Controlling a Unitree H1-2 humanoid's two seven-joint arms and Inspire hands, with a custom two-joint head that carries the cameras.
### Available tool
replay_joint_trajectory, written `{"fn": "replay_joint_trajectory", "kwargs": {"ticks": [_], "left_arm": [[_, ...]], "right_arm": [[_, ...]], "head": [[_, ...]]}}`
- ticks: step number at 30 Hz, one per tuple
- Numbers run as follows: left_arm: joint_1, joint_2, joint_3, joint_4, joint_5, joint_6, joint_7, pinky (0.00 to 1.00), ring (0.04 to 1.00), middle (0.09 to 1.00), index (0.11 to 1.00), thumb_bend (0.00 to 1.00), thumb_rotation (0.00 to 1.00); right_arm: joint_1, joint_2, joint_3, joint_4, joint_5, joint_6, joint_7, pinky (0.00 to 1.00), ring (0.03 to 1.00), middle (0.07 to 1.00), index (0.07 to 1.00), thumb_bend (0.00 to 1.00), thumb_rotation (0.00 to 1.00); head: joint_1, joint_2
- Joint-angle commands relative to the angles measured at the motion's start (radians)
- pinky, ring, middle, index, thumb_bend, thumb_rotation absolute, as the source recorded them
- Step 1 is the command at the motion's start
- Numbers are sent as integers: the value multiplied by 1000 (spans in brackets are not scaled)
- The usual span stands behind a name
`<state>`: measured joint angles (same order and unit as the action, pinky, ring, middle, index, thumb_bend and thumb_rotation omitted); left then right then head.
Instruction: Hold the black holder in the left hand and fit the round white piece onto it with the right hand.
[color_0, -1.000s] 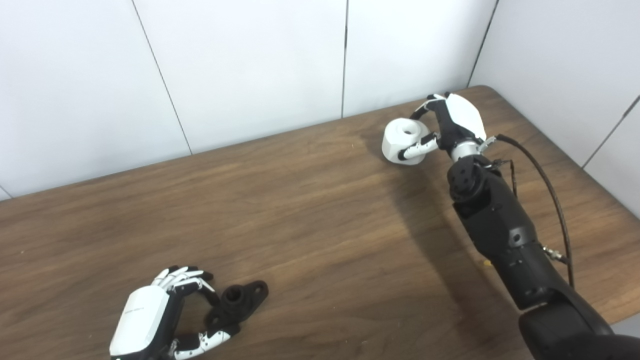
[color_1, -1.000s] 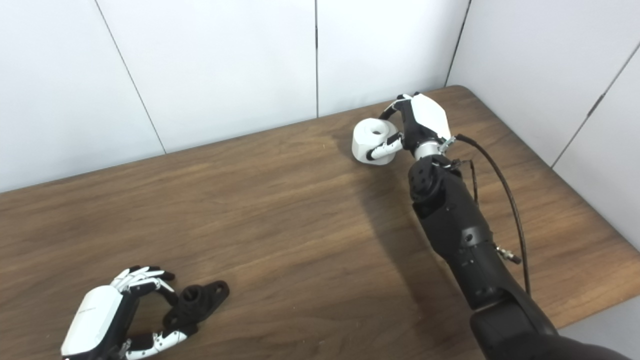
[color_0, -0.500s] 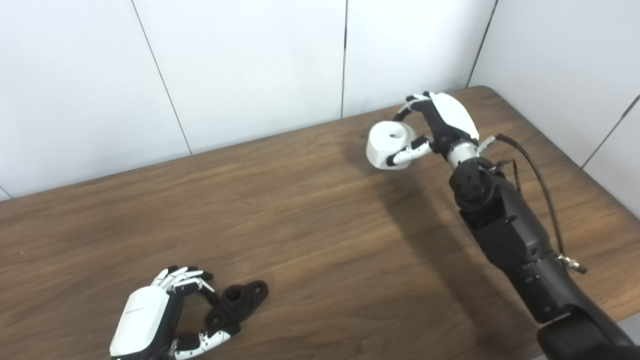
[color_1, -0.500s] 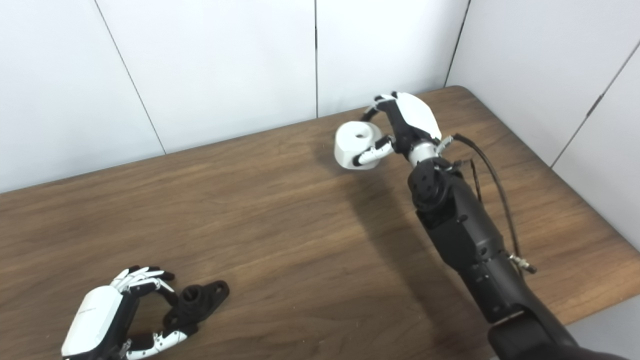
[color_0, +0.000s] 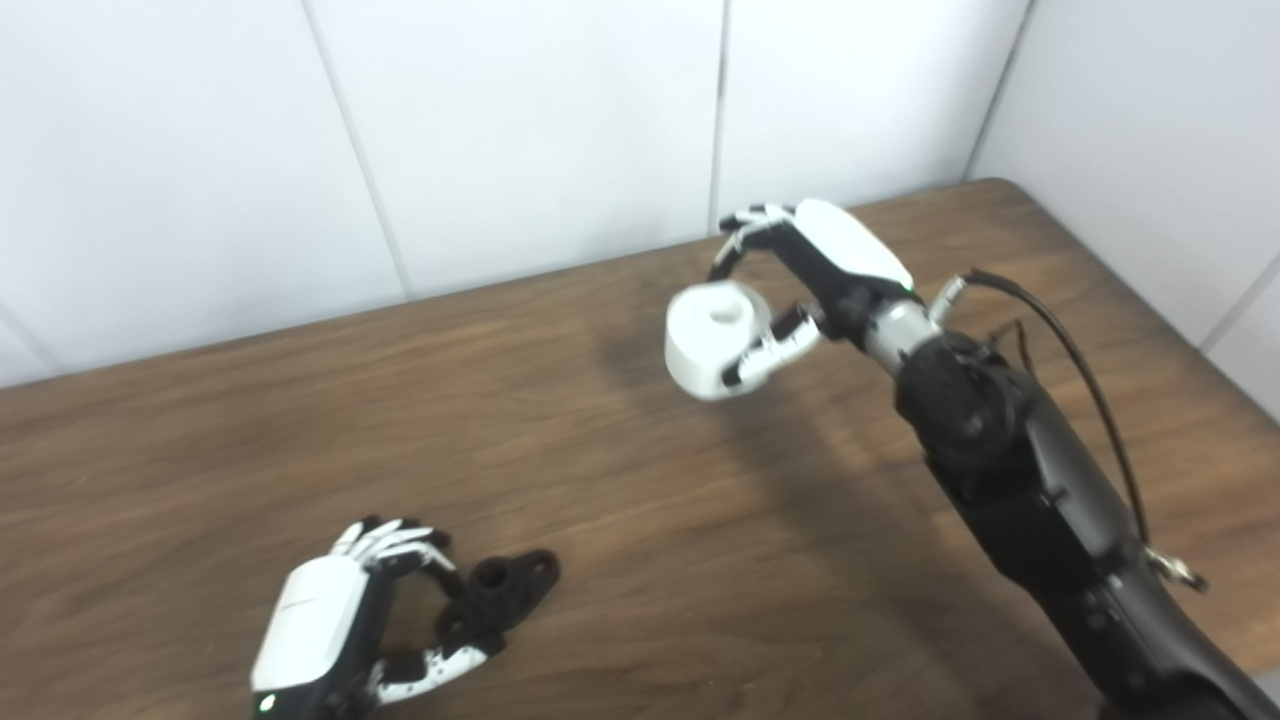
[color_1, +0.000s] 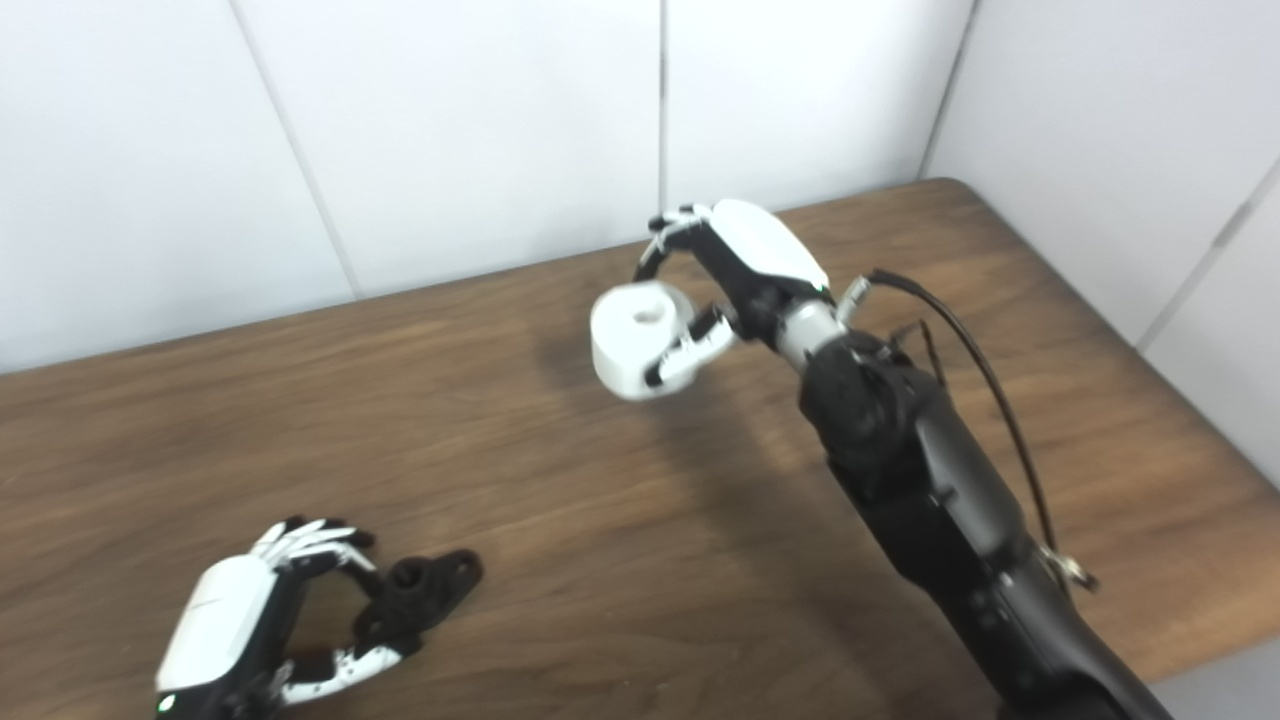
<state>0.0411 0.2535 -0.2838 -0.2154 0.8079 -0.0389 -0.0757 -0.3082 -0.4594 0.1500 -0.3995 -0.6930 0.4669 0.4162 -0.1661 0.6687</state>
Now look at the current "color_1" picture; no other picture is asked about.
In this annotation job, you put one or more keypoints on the round white piece with holes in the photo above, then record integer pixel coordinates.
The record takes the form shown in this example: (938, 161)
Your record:
(625, 345)

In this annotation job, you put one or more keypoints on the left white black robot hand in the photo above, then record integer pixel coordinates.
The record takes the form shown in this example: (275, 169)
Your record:
(225, 620)

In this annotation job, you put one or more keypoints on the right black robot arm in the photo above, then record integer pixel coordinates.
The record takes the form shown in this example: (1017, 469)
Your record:
(940, 500)

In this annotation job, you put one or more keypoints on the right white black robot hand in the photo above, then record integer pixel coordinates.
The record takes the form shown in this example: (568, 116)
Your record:
(765, 250)

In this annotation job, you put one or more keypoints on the black flanged holder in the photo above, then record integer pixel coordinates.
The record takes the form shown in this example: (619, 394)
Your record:
(420, 590)

